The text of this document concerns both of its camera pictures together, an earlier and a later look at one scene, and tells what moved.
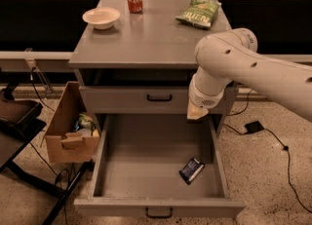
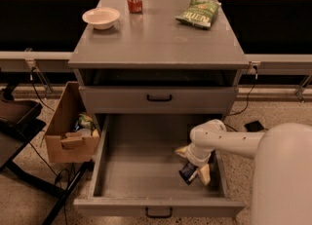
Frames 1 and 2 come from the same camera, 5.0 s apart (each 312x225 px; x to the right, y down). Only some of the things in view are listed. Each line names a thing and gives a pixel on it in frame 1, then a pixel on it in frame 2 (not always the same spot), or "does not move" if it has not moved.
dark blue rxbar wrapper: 189,172 does not move
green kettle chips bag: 199,13 does not move
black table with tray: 19,125 does not move
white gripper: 206,98 → 199,158
